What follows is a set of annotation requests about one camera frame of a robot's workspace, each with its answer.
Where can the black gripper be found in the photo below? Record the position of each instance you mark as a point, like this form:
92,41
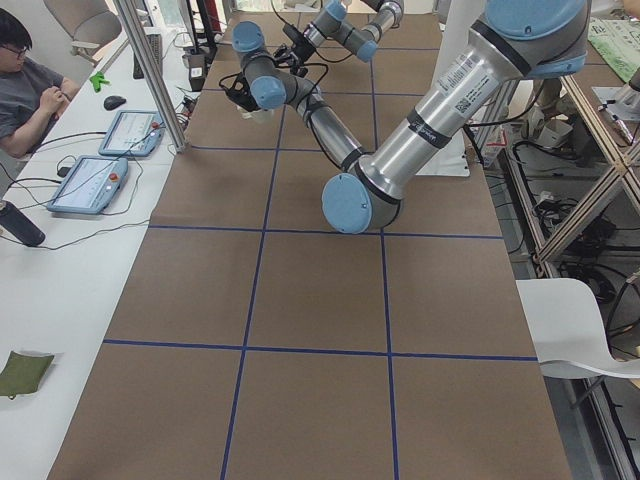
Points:
298,50
243,100

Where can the white plastic mug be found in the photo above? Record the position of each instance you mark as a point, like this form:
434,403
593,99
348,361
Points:
259,116

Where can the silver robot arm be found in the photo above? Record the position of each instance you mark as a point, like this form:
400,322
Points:
331,24
510,40

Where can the far blue teach pendant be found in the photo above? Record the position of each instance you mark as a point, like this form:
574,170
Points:
133,133

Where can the blue teach pendant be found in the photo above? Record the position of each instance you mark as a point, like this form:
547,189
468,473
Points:
133,133
90,185

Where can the black computer mouse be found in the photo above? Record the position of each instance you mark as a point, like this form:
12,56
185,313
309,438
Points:
112,102

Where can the green plastic clip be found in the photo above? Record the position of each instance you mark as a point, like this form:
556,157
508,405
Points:
98,81

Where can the white chair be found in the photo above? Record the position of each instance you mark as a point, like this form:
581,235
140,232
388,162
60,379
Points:
90,24

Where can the near blue teach pendant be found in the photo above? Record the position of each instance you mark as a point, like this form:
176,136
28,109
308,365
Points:
90,185

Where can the seated person grey shirt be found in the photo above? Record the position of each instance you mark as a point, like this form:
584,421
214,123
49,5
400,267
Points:
33,96

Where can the black water bottle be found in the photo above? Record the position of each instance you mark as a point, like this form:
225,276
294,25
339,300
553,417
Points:
20,226

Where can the green cloth pouch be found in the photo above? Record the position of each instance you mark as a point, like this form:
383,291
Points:
22,374

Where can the aluminium frame post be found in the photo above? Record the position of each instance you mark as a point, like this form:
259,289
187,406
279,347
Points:
137,37

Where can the white camera mast pedestal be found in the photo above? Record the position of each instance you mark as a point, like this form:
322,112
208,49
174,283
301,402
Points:
450,161

